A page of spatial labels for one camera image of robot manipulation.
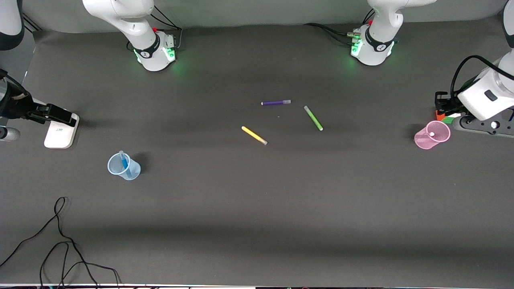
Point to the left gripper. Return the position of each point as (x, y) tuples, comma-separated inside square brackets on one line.
[(445, 102)]

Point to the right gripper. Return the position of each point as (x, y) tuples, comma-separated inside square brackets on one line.
[(17, 106)]

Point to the pink marker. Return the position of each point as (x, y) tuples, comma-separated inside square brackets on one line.
[(432, 134)]

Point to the blue marker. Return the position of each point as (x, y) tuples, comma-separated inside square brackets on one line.
[(124, 162)]

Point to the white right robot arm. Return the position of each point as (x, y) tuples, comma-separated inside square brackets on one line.
[(120, 16)]

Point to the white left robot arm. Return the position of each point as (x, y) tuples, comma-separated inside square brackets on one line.
[(377, 52)]

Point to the white stand with flat base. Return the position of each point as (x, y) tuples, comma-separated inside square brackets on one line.
[(60, 138)]

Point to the pink mesh cup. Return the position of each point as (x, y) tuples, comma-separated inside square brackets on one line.
[(421, 141)]

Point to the blue mesh cup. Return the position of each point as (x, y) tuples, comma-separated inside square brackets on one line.
[(134, 172)]

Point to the green marker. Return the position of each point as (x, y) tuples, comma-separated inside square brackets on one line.
[(313, 118)]

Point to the purple marker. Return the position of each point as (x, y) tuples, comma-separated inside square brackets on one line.
[(275, 102)]

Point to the yellow marker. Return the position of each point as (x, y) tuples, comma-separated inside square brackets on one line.
[(253, 135)]

